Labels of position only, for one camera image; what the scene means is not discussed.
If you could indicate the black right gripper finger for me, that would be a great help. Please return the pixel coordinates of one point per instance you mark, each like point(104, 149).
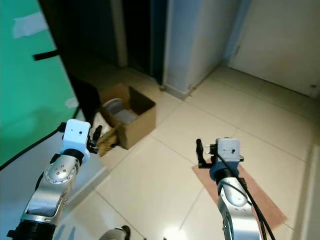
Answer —
point(201, 152)

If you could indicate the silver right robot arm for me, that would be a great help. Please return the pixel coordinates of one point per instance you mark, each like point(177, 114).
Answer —
point(232, 205)

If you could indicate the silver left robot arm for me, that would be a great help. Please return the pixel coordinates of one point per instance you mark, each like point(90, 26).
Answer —
point(55, 180)

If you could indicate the grey white container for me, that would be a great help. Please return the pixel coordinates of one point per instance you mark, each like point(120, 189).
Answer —
point(120, 112)

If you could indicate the black stand foot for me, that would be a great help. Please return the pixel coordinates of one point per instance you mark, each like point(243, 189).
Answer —
point(89, 100)

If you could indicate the small white tape patch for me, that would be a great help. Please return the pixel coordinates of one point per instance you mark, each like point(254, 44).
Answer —
point(71, 103)

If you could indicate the brown cardboard box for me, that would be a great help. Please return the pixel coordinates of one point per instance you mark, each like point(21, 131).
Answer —
point(137, 127)

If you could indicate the brown floor mat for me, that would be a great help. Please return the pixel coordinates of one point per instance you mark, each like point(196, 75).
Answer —
point(270, 207)

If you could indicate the green screen board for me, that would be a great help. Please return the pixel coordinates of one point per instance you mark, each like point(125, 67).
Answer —
point(30, 95)

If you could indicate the grey robot foot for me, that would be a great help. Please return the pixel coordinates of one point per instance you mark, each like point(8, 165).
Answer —
point(114, 234)

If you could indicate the black tape strip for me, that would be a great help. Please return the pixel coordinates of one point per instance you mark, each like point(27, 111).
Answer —
point(45, 55)

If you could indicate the dark door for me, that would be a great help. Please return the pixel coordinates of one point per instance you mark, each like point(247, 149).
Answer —
point(85, 30)

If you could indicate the large white tape patch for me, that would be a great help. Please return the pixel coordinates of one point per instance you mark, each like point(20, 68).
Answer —
point(30, 25)

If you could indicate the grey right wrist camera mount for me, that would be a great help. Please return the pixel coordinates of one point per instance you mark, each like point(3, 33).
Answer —
point(229, 149)

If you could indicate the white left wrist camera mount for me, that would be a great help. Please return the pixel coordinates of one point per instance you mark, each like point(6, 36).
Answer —
point(76, 134)

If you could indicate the white door frame pillar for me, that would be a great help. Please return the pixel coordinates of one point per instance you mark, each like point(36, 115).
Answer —
point(195, 45)

